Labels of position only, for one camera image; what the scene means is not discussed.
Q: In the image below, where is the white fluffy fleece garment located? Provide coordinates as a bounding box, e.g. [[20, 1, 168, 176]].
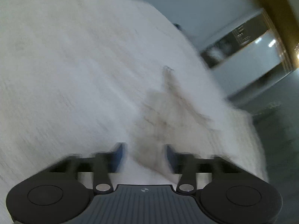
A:
[[1, 0, 268, 223]]

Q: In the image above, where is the wooden frame shelf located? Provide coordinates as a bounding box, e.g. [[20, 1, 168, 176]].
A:
[[257, 0, 298, 69]]

